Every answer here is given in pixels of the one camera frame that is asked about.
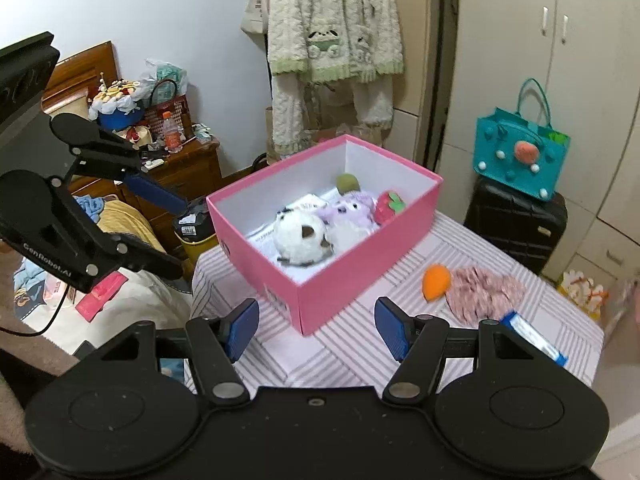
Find black trash can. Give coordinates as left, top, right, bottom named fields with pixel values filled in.
left=173, top=197, right=218, bottom=278

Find blue cloth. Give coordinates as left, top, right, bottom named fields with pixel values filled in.
left=75, top=195, right=106, bottom=221

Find pink packet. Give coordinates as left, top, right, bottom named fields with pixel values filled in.
left=76, top=271, right=126, bottom=321

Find striped pink tablecloth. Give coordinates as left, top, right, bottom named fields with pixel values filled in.
left=185, top=210, right=606, bottom=391

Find red woven basket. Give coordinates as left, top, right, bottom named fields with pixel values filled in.
left=144, top=95, right=191, bottom=133

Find orange drink bottle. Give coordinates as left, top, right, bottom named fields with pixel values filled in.
left=161, top=111, right=183, bottom=154

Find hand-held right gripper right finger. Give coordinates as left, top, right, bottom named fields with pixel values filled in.
left=374, top=296, right=527, bottom=409

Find pink cardboard box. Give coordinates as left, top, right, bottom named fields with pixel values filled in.
left=206, top=134, right=445, bottom=337

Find white plastic bag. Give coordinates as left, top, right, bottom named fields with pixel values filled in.
left=137, top=57, right=190, bottom=103

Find black suitcase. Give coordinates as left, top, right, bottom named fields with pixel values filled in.
left=463, top=177, right=568, bottom=276

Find plush flower bouquet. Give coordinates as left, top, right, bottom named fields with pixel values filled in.
left=89, top=74, right=146, bottom=131

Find teal tote bag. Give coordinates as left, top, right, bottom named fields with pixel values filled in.
left=474, top=78, right=571, bottom=202

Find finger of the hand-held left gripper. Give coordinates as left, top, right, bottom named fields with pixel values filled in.
left=86, top=232, right=184, bottom=282
left=70, top=129, right=190, bottom=215

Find white tissue pack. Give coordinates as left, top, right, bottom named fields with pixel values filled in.
left=290, top=192, right=328, bottom=211

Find yellow cloth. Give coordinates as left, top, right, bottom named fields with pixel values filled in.
left=97, top=199, right=168, bottom=256

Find printed blanket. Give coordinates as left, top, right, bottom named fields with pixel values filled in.
left=10, top=255, right=196, bottom=356

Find white snack bag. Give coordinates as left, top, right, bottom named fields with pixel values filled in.
left=557, top=270, right=608, bottom=321

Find white brown-patched plush toy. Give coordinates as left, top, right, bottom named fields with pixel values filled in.
left=272, top=208, right=335, bottom=267

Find wooden nightstand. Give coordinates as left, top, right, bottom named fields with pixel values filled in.
left=120, top=135, right=223, bottom=261

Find cream fleece pajama jacket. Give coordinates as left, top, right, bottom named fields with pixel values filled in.
left=266, top=0, right=403, bottom=83

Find pink floral scrunchie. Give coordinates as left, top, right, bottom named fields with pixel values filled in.
left=445, top=266, right=527, bottom=324

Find white mesh bath pouf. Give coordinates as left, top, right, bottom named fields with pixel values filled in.
left=327, top=220, right=378, bottom=256

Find cream hanging tote bag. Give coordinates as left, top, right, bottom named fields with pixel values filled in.
left=241, top=0, right=271, bottom=36

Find black cable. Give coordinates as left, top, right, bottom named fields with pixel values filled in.
left=0, top=280, right=71, bottom=336

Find purple plush toy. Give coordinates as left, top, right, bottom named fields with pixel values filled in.
left=320, top=191, right=377, bottom=226

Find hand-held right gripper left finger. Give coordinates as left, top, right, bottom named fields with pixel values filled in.
left=95, top=298, right=261, bottom=409

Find orange egg-shaped sponge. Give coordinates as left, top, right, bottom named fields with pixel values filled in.
left=422, top=265, right=452, bottom=303

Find beige wardrobe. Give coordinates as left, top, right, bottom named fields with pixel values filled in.
left=415, top=0, right=640, bottom=286

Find wooden headboard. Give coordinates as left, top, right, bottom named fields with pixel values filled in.
left=42, top=41, right=121, bottom=116

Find pink strawberry plush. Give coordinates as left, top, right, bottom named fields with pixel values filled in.
left=374, top=190, right=407, bottom=224

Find cream fleece pajama pants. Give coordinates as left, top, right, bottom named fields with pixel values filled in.
left=270, top=75, right=396, bottom=158

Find blue wet wipes pack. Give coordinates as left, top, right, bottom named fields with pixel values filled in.
left=500, top=310, right=570, bottom=367

